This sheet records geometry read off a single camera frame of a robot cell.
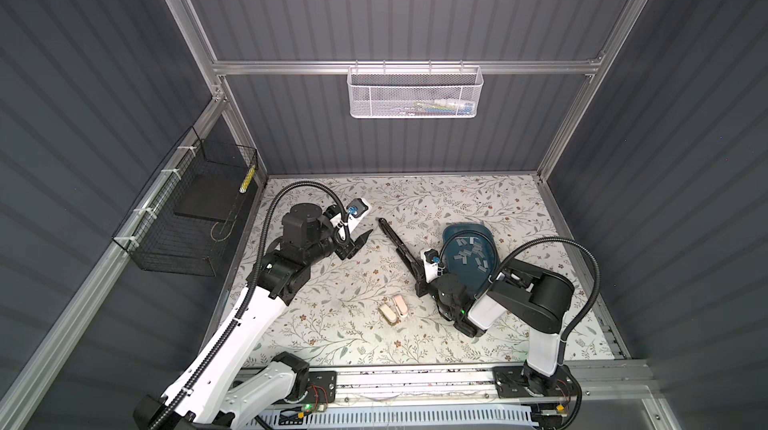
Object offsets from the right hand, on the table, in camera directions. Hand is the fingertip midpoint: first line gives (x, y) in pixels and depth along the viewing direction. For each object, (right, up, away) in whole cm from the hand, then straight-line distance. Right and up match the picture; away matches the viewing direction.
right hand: (417, 264), depth 90 cm
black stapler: (-2, +1, 0) cm, 2 cm away
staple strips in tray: (+16, +2, +8) cm, 18 cm away
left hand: (-16, +16, -20) cm, 30 cm away
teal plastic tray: (+12, +1, -20) cm, 23 cm away
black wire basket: (-60, +14, -18) cm, 64 cm away
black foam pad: (-53, +20, -17) cm, 59 cm away
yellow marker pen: (-48, +23, -10) cm, 55 cm away
